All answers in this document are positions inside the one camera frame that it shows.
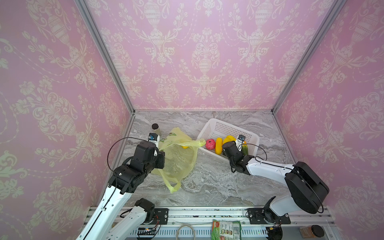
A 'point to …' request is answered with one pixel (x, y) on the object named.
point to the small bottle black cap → (155, 126)
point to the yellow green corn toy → (245, 149)
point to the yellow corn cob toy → (229, 138)
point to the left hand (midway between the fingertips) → (162, 153)
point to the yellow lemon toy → (185, 147)
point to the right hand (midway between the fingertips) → (229, 146)
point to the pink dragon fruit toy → (210, 144)
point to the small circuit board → (146, 231)
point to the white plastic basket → (214, 129)
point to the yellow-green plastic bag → (180, 150)
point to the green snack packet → (226, 230)
